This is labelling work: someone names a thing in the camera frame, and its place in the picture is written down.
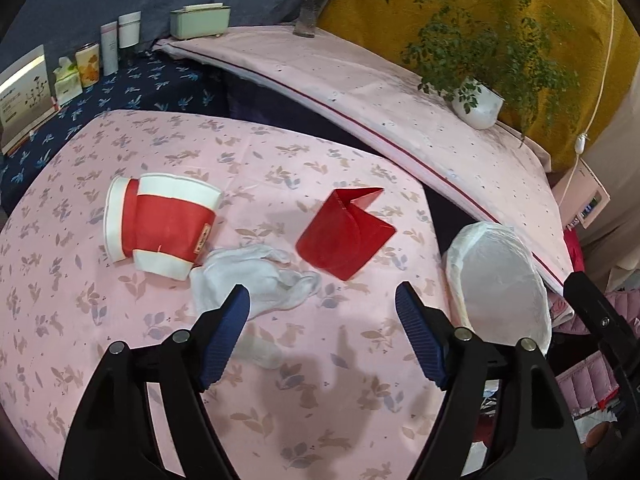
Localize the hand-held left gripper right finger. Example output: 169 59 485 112
395 281 586 480

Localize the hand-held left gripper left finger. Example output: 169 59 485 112
59 284 251 480

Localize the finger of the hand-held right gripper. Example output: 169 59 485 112
563 271 640 366

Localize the white tissue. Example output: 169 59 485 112
190 246 322 322

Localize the white bin with plastic liner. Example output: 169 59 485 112
442 221 553 358

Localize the red and white paper cup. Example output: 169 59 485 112
103 173 222 280

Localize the red paper box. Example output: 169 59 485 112
295 186 397 282

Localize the clear plastic wrapper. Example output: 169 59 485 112
235 335 287 370

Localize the pink padded jacket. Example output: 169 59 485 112
550 290 640 411

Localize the red cloth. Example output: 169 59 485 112
562 232 586 281

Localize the pink floral tablecloth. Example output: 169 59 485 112
0 108 456 480

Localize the pink device with display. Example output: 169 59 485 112
552 160 612 233

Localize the white plant pot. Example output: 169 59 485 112
451 77 505 131

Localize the pink speckled cloth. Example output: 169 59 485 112
152 25 573 291

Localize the dark blue floral cloth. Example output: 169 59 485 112
0 50 231 216

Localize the green tissue pack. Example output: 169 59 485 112
52 57 83 103

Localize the green leafy plant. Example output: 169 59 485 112
382 0 583 148

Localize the orange printed can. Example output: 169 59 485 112
75 42 102 86

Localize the tall white bottle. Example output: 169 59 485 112
100 21 120 77

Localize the white card stand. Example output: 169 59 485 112
0 44 62 156

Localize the mint green box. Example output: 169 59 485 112
169 2 232 41

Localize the white round jar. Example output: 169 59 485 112
117 10 142 50

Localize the glass vase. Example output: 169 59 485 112
292 0 333 38

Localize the mustard yellow cloth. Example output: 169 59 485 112
317 0 640 171

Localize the white cable with switch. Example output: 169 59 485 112
555 0 618 211

